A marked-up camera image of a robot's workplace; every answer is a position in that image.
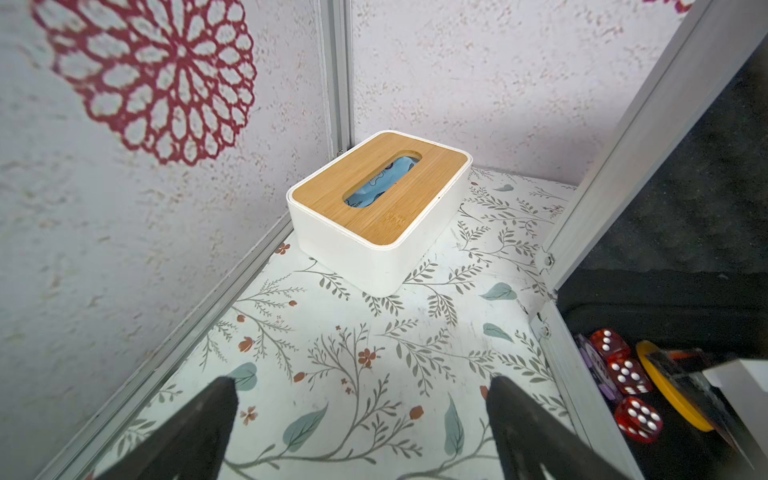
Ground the aluminium poker set case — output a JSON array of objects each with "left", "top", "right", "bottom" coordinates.
[{"left": 532, "top": 1, "right": 767, "bottom": 479}]

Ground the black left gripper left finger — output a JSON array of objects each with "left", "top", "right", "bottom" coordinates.
[{"left": 100, "top": 376, "right": 238, "bottom": 480}]

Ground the red translucent die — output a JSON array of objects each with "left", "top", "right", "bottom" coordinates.
[
  {"left": 613, "top": 396, "right": 664, "bottom": 444},
  {"left": 589, "top": 329, "right": 631, "bottom": 363},
  {"left": 607, "top": 357, "right": 654, "bottom": 395}
]

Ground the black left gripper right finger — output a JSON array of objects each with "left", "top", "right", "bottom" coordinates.
[{"left": 486, "top": 376, "right": 626, "bottom": 479}]

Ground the white tissue box bamboo lid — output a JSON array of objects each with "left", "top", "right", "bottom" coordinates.
[{"left": 286, "top": 130, "right": 473, "bottom": 297}]

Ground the purple poker chip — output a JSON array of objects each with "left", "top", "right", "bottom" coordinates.
[{"left": 574, "top": 334, "right": 623, "bottom": 406}]

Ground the white small cardboard box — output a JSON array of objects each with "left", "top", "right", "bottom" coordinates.
[{"left": 703, "top": 359, "right": 767, "bottom": 455}]

